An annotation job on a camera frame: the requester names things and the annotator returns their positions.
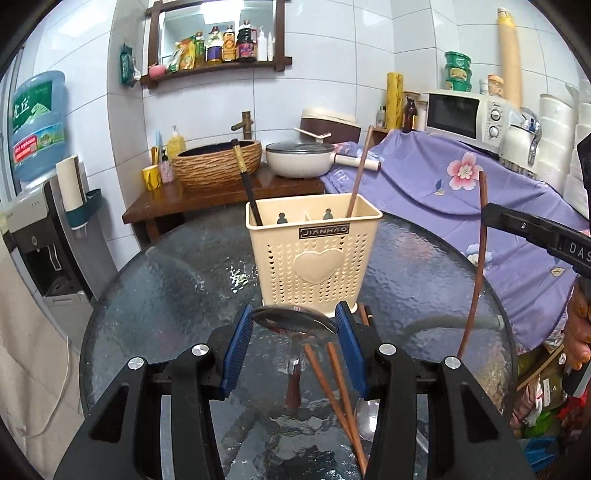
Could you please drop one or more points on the beige cloth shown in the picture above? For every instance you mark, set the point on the beige cloth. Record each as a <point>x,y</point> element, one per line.
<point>32,360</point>

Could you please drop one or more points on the wooden cabinet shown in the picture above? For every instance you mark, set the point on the wooden cabinet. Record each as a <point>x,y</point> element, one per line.
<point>194,203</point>

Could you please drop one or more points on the floral cup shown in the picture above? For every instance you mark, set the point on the floral cup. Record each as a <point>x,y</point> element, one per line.
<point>166,173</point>

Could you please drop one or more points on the white rice spoon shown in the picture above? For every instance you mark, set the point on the white rice spoon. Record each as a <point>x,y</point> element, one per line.
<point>314,134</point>

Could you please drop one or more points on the purple floral cloth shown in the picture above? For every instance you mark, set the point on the purple floral cloth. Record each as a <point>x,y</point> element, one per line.
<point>415,194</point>

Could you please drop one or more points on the purple label bottle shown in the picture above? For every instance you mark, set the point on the purple label bottle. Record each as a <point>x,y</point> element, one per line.
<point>213,46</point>

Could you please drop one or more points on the black chopstick with gold band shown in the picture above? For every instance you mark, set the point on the black chopstick with gold band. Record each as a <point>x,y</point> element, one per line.
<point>244,175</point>

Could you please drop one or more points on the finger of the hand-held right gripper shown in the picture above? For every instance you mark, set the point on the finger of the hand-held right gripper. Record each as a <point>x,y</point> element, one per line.
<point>512,224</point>

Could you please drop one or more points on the beige rolled mat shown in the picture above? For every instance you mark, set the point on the beige rolled mat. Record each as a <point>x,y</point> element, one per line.
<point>509,60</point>

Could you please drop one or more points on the blue water jug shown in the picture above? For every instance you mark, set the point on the blue water jug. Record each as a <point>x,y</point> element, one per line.
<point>37,129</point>

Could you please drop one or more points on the person's right hand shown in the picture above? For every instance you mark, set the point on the person's right hand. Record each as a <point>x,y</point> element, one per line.
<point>581,323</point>

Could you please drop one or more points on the stack of white bowls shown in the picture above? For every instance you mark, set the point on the stack of white bowls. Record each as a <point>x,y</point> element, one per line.
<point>554,138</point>

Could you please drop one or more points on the white pot with glass lid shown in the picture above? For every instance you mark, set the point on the white pot with glass lid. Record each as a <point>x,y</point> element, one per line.
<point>295,161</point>

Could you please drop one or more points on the white plastic bottle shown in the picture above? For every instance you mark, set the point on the white plastic bottle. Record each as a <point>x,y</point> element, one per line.
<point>262,46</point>

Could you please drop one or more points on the colourful bags pile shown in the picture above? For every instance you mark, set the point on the colourful bags pile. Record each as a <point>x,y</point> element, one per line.
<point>549,406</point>

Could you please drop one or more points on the white water dispenser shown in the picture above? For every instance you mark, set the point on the white water dispenser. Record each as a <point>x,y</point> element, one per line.
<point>46,249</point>

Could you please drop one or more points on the green packet on wall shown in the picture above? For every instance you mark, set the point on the green packet on wall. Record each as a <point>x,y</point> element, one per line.
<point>129,64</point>

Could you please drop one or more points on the yellow cup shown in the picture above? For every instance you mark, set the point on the yellow cup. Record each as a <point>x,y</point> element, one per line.
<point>150,179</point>

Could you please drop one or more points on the orange lid jar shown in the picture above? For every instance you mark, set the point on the orange lid jar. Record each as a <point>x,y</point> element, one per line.
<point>495,85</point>

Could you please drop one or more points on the yellow wrap roll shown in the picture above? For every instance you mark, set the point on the yellow wrap roll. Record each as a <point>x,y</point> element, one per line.
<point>395,101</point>

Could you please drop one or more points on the brown wooden chopstick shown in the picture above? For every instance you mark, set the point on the brown wooden chopstick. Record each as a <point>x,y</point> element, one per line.
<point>359,175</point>
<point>323,392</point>
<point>339,383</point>
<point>480,277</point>

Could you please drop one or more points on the white electric kettle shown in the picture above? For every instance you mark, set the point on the white electric kettle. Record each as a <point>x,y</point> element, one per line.
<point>519,143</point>

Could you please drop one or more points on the woven basin sink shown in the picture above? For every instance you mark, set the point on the woven basin sink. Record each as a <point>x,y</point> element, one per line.
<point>203,168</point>

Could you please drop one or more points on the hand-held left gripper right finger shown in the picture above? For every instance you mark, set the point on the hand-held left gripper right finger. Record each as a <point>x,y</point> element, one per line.
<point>351,355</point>

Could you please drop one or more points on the white microwave oven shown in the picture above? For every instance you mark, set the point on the white microwave oven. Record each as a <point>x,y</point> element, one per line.
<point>452,115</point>

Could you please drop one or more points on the teal wall holder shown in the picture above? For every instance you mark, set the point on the teal wall holder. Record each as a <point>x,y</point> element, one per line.
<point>87,207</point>

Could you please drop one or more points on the brown glass bottle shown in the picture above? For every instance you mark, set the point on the brown glass bottle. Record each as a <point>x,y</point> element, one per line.
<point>410,115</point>

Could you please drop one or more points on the pink bowl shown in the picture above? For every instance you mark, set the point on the pink bowl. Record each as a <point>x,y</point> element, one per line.
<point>157,71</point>

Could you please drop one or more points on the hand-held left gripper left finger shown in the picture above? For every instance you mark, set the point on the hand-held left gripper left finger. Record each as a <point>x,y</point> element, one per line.
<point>238,355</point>

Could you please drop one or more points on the yellow soap bottle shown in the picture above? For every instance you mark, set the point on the yellow soap bottle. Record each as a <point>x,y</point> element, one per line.
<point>175,145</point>

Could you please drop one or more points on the beige perforated utensil holder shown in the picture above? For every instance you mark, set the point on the beige perforated utensil holder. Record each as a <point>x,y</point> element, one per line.
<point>314,258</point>

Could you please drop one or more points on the yellow green seasoning packets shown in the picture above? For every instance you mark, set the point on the yellow green seasoning packets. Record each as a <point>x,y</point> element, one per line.
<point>184,55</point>

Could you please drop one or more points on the dark soy sauce bottle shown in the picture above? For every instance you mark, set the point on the dark soy sauce bottle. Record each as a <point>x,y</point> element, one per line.
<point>246,44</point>

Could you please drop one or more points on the brown white rice cooker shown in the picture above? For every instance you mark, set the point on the brown white rice cooker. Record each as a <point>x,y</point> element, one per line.
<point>332,124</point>

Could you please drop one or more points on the bamboo faucet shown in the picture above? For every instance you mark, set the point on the bamboo faucet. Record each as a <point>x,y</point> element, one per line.
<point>242,124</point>

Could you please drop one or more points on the yellow label bottle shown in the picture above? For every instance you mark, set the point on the yellow label bottle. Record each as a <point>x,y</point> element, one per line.
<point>229,46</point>

